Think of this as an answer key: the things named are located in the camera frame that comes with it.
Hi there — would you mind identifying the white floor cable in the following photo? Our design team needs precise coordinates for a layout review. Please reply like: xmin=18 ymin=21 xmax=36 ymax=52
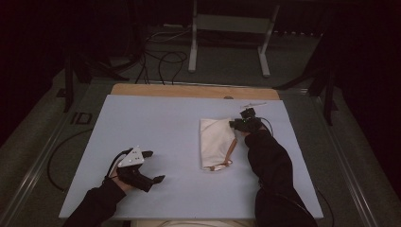
xmin=145 ymin=28 xmax=194 ymax=44

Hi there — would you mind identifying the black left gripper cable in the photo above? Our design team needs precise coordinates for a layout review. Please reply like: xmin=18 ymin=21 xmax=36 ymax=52
xmin=102 ymin=148 xmax=134 ymax=186

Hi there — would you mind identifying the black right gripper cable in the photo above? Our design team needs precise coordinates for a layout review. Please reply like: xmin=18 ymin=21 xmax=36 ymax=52
xmin=256 ymin=115 xmax=336 ymax=227

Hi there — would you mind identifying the white metal stand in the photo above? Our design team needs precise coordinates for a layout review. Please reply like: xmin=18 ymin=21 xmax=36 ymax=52
xmin=187 ymin=0 xmax=281 ymax=79

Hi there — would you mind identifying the wooden table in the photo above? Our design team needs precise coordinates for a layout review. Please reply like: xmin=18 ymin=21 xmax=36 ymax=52
xmin=110 ymin=82 xmax=281 ymax=101

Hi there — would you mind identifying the cream baby bodysuit brown trim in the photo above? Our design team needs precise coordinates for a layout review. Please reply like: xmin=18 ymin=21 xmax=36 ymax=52
xmin=199 ymin=116 xmax=239 ymax=172

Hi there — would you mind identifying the black looped floor cable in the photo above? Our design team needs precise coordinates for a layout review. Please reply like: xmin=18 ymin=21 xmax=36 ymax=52
xmin=134 ymin=50 xmax=189 ymax=86

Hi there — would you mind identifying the person's right hand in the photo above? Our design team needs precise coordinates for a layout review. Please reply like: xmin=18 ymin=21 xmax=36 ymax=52
xmin=240 ymin=127 xmax=265 ymax=140

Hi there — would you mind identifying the light blue table mat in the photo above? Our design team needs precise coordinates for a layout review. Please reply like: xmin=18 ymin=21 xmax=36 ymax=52
xmin=58 ymin=94 xmax=324 ymax=221

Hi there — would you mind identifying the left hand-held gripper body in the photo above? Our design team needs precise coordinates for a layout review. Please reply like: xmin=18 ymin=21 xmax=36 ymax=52
xmin=116 ymin=146 xmax=156 ymax=194

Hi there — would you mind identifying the person's left hand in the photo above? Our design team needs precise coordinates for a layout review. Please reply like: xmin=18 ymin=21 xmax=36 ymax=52
xmin=108 ymin=168 xmax=135 ymax=196

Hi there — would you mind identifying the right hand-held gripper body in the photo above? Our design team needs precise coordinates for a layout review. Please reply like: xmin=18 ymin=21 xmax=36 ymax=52
xmin=233 ymin=100 xmax=269 ymax=134

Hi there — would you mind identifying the aluminium floor rail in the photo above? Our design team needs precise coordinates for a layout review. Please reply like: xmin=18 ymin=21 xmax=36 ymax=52
xmin=0 ymin=82 xmax=96 ymax=227
xmin=306 ymin=89 xmax=377 ymax=227

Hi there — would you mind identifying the black metal stand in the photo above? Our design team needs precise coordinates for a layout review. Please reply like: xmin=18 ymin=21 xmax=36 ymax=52
xmin=56 ymin=46 xmax=131 ymax=114
xmin=272 ymin=31 xmax=340 ymax=127

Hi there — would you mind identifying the long black floor cable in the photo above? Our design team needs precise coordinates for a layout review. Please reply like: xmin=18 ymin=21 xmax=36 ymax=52
xmin=46 ymin=127 xmax=95 ymax=194

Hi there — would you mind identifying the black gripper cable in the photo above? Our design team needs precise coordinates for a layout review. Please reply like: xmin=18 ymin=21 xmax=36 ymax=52
xmin=256 ymin=115 xmax=336 ymax=227
xmin=102 ymin=148 xmax=134 ymax=186

